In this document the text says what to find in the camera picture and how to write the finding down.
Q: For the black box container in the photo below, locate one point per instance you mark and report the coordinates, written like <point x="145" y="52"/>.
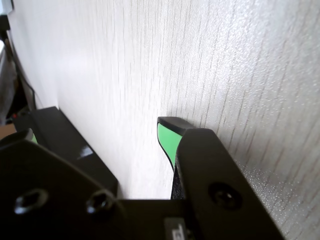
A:
<point x="75" y="140"/>

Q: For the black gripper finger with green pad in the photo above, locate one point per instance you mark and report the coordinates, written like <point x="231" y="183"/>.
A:
<point x="212" y="175"/>
<point x="50" y="190"/>

